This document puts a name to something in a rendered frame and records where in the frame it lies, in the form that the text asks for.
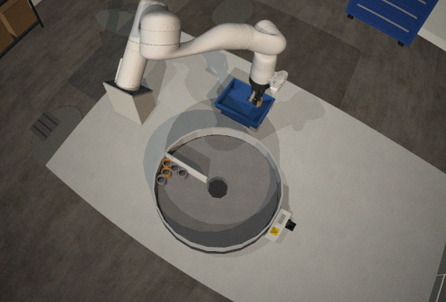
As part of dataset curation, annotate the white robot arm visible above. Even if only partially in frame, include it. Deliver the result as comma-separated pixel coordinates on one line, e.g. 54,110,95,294
114,0,288,93

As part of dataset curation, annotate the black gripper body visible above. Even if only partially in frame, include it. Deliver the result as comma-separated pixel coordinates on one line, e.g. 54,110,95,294
249,74,269,96

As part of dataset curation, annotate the blue crate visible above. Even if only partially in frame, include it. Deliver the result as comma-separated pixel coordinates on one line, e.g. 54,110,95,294
214,78,275,133

